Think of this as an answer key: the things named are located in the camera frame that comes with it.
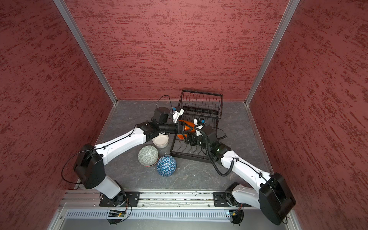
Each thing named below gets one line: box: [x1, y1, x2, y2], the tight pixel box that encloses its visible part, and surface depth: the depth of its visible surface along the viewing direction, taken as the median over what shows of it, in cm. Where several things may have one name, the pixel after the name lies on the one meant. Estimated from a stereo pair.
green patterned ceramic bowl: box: [137, 145, 160, 168], surface depth 86 cm
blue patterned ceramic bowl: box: [156, 155, 177, 177], surface depth 84 cm
